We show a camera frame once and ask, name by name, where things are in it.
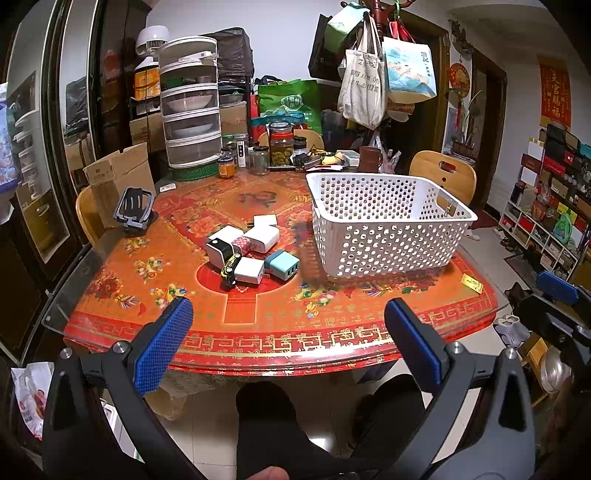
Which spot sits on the green shopping bag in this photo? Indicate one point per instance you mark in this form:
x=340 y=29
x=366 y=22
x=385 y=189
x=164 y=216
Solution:
x=292 y=97

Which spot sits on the glass jar with red lid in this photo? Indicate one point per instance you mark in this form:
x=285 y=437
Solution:
x=281 y=143

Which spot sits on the red patterned tablecloth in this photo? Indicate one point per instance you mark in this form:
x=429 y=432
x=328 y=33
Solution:
x=307 y=324

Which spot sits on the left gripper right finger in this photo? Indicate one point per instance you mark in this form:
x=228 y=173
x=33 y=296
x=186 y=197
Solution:
x=499 y=440

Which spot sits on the white shelf with boxes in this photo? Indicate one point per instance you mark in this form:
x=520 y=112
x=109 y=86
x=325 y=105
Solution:
x=546 y=220

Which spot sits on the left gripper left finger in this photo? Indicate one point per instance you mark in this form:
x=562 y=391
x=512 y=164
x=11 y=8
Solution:
x=77 y=440

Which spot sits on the beige canvas tote bag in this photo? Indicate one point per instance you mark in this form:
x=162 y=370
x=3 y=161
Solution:
x=363 y=94

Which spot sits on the yellow paper tag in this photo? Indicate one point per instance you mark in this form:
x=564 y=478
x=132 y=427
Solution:
x=472 y=283

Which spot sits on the black folding phone stand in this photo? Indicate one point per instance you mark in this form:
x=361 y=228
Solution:
x=134 y=210

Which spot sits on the black bag on tower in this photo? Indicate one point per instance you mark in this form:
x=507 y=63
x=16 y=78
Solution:
x=235 y=60

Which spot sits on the brown ceramic mug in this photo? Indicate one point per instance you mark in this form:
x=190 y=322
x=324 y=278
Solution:
x=370 y=159

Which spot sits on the grey white slippers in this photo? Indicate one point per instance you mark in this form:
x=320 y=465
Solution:
x=510 y=330

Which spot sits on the pink hello kitty charger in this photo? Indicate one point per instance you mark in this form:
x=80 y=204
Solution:
x=241 y=245

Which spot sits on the blue white tote bag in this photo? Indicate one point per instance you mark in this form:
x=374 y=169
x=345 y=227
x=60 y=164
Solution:
x=410 y=71

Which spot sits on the wooden chair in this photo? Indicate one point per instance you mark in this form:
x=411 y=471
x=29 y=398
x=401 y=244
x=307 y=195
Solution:
x=88 y=216
x=454 y=175

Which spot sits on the white charger block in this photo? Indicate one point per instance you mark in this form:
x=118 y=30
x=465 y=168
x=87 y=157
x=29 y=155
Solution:
x=249 y=270

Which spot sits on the wooden chair left side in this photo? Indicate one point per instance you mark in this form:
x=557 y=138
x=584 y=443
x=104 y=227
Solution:
x=88 y=216

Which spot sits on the teal multiport usb charger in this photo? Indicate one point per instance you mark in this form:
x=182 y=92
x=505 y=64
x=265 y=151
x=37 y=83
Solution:
x=282 y=265

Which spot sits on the stacked white food cover tower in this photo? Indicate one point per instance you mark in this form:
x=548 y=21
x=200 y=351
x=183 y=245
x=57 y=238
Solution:
x=189 y=101

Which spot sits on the yellow toy car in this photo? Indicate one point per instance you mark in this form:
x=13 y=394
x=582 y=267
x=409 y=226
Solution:
x=228 y=280

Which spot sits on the black and white charger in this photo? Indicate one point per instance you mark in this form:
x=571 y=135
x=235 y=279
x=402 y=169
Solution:
x=218 y=252

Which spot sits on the small glass jar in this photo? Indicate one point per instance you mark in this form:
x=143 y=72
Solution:
x=259 y=160

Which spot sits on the white perforated plastic basket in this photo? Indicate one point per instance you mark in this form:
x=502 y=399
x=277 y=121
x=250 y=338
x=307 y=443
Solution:
x=369 y=225

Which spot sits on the cardboard box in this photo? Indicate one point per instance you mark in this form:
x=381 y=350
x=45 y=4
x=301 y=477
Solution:
x=109 y=176

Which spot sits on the white remote control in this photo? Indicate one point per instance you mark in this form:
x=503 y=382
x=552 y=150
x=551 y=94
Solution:
x=241 y=153

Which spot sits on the orange jar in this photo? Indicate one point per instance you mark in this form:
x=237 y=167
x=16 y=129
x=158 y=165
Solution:
x=226 y=166

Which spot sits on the white square charger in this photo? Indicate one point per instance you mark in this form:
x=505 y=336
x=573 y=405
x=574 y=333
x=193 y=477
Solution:
x=262 y=238

